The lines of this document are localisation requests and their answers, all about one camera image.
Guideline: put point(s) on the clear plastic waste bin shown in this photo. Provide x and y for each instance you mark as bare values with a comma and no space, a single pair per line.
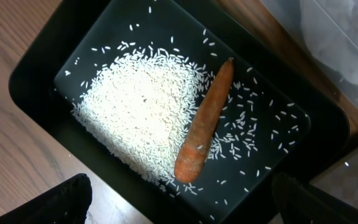
287,13

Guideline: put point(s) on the brown serving tray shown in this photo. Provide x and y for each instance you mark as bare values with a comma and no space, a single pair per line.
341,179

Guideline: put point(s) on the black rectangular tray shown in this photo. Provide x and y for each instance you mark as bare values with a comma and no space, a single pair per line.
277,120

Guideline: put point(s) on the white tissue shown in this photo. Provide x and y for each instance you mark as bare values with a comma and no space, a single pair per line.
330,32

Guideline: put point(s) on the orange carrot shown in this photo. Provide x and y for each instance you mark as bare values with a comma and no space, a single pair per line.
194,150

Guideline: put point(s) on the pile of white rice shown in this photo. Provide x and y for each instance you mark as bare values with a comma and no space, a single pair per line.
141,107

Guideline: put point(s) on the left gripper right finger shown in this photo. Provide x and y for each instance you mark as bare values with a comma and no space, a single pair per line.
303,203

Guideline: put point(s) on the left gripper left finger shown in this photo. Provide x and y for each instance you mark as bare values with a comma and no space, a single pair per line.
67,203

